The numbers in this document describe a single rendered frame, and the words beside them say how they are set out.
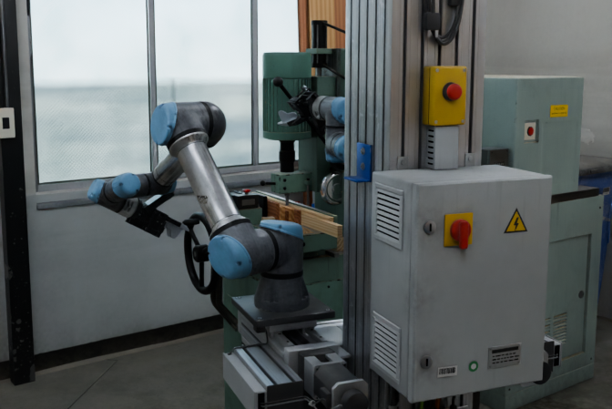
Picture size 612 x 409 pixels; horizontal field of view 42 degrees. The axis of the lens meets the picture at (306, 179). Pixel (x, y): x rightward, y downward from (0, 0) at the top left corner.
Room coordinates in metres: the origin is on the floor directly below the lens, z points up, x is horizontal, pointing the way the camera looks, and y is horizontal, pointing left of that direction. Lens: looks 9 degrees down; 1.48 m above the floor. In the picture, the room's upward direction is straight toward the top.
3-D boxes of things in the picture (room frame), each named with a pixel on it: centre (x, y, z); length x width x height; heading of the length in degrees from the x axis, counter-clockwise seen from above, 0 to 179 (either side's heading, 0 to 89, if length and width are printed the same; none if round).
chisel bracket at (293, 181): (2.86, 0.05, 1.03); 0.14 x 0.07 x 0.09; 120
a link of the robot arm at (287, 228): (2.07, 0.07, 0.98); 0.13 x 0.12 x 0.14; 133
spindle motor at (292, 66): (2.85, 0.07, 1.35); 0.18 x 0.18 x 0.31
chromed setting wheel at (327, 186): (2.81, -0.11, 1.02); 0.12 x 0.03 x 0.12; 120
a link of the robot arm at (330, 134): (2.33, -0.10, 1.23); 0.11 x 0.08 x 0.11; 9
